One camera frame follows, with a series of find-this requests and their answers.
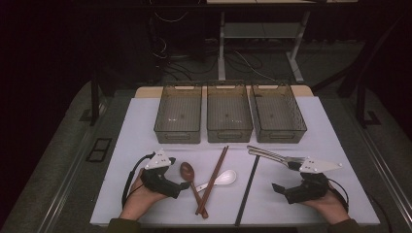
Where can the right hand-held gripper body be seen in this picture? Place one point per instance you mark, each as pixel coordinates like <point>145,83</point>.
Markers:
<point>312,187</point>

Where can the black metal stand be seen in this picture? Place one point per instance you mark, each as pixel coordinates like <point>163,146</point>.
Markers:
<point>360,103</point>
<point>94,103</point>

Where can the metal floor rail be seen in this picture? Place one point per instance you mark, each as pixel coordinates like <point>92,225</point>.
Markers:
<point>64,194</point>
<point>394,194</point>

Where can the black chopstick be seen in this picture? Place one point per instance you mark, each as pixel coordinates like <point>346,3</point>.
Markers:
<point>248,189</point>

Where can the white table cover sheet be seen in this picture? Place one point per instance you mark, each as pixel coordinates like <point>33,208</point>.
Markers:
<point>324,129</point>

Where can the brown wooden chopstick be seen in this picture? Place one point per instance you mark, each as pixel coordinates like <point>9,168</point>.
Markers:
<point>210,181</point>
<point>219,168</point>

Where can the person's left hand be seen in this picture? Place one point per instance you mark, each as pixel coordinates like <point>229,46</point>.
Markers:
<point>139,200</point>

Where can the black floor socket frame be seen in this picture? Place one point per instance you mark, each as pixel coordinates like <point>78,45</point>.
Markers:
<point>98,150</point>

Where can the translucent grey plastic bin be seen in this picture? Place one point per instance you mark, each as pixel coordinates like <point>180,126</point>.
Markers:
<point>278,110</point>
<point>228,110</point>
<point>178,113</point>

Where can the brown wooden spoon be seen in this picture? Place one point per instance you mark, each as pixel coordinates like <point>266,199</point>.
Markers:
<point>187,171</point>

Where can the white metal desk frame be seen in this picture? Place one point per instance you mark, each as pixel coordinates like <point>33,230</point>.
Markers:
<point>221,48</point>

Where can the black tripod stand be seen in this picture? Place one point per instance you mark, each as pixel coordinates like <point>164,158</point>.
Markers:
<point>351,84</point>

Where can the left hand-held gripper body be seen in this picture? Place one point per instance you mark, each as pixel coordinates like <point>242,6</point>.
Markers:
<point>158,160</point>

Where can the person's right hand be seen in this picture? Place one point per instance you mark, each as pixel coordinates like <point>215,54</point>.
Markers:
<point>330,205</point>

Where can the white ceramic spoon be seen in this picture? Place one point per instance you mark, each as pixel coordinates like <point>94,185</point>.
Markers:
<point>226,177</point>

